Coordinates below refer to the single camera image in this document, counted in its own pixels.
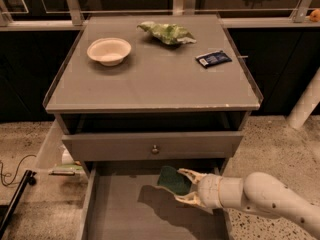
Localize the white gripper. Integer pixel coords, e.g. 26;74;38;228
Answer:
174;168;245;210

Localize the green and yellow sponge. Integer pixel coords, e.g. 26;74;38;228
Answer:
157;166;191;196

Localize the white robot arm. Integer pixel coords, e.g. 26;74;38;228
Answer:
175;168;320;240

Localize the closed top drawer with knob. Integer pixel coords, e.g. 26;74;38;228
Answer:
62;131;243;161

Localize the open middle drawer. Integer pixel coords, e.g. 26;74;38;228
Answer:
77;159;233;240

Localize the grey drawer cabinet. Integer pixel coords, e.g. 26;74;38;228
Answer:
42;13;264;240

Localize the dark blue snack packet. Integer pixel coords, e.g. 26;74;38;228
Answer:
195;50;232;68

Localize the clear plastic bin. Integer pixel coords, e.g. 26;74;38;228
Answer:
34;121;84;176

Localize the white pole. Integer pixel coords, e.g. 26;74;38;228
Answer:
287;68;320;129

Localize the crumpled green chip bag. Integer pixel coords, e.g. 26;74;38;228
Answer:
137;21;196;45

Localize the white bowl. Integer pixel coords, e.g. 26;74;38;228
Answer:
87;38;131;66

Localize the black stand leg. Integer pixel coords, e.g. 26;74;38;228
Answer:
0;170;36;239

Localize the orange fruit on ledge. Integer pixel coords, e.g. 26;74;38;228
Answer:
309;9;320;22

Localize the black cable on floor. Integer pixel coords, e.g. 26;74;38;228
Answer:
0;153;38;187

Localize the metal railing frame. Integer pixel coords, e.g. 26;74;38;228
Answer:
1;0;319;31

